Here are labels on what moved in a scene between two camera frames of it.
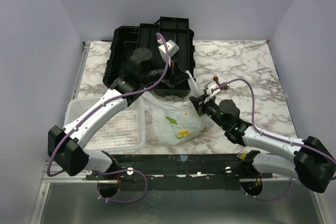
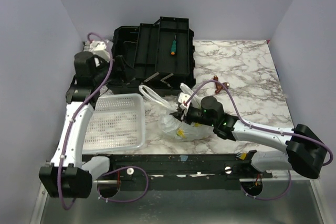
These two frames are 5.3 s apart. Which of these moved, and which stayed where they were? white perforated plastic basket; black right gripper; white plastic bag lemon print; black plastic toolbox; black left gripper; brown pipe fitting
Moved: white plastic bag lemon print; black right gripper; black left gripper
Stayed: brown pipe fitting; black plastic toolbox; white perforated plastic basket
